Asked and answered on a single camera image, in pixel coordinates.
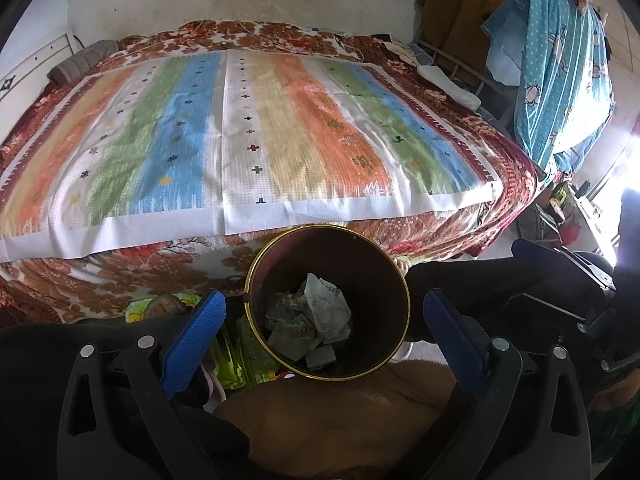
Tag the dark bin with gold rim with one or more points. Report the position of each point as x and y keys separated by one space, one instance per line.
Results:
x=370 y=285

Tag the person's right forearm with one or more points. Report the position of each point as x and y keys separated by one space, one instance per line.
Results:
x=625 y=430

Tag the white tissue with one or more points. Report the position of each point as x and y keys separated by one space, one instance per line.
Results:
x=320 y=357

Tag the cream cloth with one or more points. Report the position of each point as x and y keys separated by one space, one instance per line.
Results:
x=402 y=50

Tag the white rolled cloth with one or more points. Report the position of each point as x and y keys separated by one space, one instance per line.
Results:
x=450 y=85

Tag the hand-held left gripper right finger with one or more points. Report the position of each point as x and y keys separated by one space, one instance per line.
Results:
x=455 y=345

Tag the light blue hanging cloth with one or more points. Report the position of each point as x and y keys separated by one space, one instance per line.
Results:
x=505 y=35

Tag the brown cloth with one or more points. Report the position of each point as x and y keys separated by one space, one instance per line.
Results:
x=340 y=420

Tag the colourful cartoon bag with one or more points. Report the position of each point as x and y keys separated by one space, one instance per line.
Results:
x=240 y=360

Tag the brown hanging garment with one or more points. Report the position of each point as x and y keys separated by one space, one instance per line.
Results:
x=460 y=5

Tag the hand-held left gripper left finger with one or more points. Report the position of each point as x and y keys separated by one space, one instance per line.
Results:
x=195 y=345

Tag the blue dotted cloth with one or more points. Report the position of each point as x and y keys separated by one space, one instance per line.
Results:
x=560 y=75

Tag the white headboard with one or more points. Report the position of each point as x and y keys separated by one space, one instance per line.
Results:
x=35 y=65

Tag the white barcode wrapper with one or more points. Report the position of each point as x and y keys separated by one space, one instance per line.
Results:
x=327 y=310

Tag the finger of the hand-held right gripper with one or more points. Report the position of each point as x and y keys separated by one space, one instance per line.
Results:
x=540 y=255
x=560 y=312

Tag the striped colourful mat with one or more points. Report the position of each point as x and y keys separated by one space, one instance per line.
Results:
x=280 y=160

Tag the metal bed rail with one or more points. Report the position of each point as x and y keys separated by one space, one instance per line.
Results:
x=450 y=57

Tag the brown floral blanket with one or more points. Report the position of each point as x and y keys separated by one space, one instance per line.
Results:
x=510 y=160

